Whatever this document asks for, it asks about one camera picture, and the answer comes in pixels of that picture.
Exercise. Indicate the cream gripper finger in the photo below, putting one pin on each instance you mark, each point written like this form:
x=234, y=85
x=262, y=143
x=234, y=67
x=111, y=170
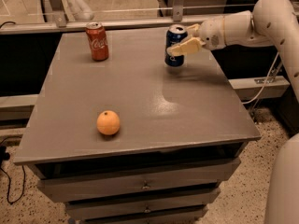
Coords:
x=189, y=46
x=193, y=30

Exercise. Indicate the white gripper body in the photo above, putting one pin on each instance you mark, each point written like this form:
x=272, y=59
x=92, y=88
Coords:
x=211, y=33

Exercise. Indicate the blue pepsi can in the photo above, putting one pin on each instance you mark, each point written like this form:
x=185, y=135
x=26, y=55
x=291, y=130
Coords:
x=175, y=34

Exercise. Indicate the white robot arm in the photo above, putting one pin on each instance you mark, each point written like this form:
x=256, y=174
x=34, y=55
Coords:
x=271, y=22

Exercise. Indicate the red coca-cola can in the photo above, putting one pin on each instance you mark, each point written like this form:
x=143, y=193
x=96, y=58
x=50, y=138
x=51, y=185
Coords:
x=97, y=37

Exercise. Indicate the grey drawer cabinet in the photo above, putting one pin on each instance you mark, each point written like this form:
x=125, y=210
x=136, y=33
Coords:
x=181, y=133

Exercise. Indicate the orange fruit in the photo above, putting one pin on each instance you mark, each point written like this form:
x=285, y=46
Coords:
x=108, y=123

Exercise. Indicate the metal railing frame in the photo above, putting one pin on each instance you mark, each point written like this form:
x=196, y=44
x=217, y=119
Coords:
x=50, y=16

